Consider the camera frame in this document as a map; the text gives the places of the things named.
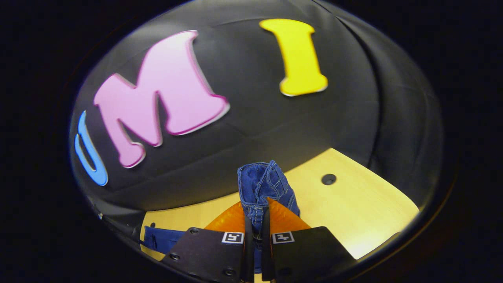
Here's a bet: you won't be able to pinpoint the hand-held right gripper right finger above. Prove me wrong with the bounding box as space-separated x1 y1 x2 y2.
262 197 356 282

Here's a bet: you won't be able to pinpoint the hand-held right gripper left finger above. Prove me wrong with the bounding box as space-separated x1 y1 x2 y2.
161 202 254 283

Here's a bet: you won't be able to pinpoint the blue jeans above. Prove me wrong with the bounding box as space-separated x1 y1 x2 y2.
141 160 301 274

